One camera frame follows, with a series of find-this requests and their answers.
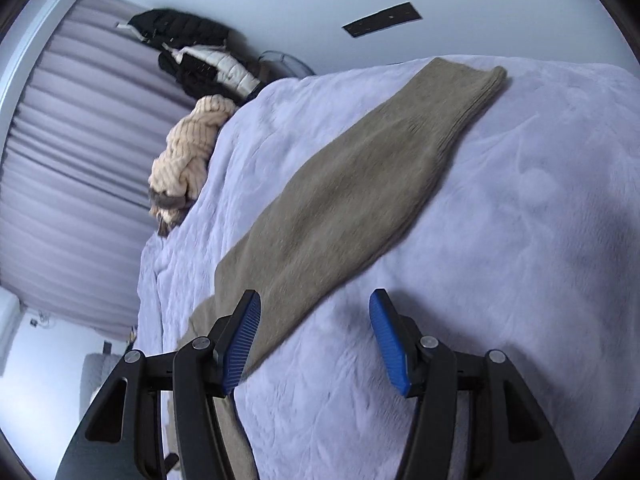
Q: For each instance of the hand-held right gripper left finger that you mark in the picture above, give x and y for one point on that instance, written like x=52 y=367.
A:
x=242 y=340

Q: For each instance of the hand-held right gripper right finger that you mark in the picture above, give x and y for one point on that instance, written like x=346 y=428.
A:
x=390 y=345

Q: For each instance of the olive knit sweater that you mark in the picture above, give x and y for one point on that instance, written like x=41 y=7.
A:
x=350 y=200

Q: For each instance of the pile of beige brown clothes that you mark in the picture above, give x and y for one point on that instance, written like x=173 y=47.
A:
x=185 y=150

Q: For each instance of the lavender plush blanket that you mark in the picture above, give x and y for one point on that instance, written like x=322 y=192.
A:
x=500 y=260

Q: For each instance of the grey fluffy cushion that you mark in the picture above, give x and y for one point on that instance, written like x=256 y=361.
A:
x=97 y=377

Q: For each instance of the white cabinet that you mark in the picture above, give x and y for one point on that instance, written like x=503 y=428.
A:
x=7 y=330

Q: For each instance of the grey pleated curtain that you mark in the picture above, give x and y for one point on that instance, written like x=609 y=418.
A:
x=75 y=160

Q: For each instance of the black coat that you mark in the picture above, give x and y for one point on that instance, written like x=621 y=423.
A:
x=192 y=82

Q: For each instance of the white puffer jacket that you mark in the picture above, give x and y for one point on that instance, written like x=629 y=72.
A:
x=225 y=62

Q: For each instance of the black puffer jacket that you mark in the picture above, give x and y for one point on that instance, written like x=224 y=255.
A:
x=180 y=25

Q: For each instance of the black wall strip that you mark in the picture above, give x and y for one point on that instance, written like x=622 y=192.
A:
x=382 y=19

